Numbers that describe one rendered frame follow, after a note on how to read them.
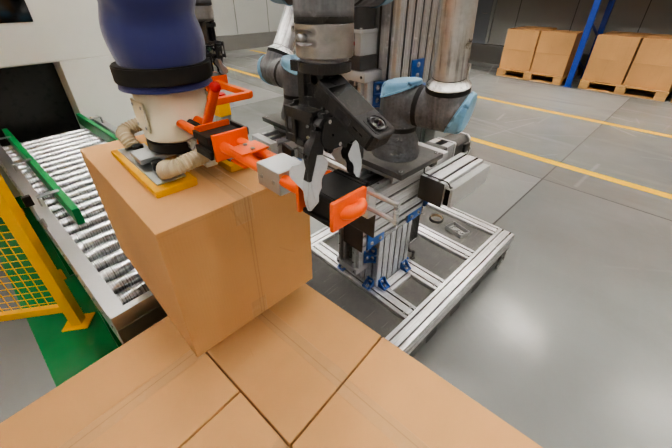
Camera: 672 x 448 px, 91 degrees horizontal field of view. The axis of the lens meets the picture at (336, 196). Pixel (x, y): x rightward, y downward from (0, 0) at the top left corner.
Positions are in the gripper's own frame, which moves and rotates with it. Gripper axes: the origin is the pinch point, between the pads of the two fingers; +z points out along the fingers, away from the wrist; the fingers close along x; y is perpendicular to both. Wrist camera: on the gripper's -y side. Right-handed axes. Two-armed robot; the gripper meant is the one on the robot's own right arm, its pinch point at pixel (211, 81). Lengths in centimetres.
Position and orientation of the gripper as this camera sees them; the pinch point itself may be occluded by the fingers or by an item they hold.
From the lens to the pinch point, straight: 137.5
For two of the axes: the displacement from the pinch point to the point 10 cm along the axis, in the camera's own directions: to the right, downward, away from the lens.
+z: 0.0, 8.4, 5.4
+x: 7.1, -3.8, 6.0
